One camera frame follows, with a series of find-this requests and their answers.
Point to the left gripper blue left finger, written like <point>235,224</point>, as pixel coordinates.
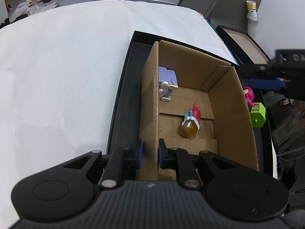
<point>137,154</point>

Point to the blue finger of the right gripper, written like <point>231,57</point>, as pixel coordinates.
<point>267,84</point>

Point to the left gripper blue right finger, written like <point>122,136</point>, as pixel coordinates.
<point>166,156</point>

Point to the pink toy figure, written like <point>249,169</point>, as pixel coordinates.
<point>249,95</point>

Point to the green cube toy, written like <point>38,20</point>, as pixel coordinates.
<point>258,115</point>

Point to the red figure yellow jar toy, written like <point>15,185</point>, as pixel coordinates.
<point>191,124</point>

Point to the brown cardboard box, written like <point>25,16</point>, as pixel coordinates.
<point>213,85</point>

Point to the lavender sofa toy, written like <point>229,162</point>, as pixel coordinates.
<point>167,83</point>

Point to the black tray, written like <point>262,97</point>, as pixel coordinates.
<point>125,121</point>

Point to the black side table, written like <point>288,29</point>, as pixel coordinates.
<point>242,46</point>

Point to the yellow lid white bottle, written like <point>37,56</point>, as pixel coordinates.
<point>252,15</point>

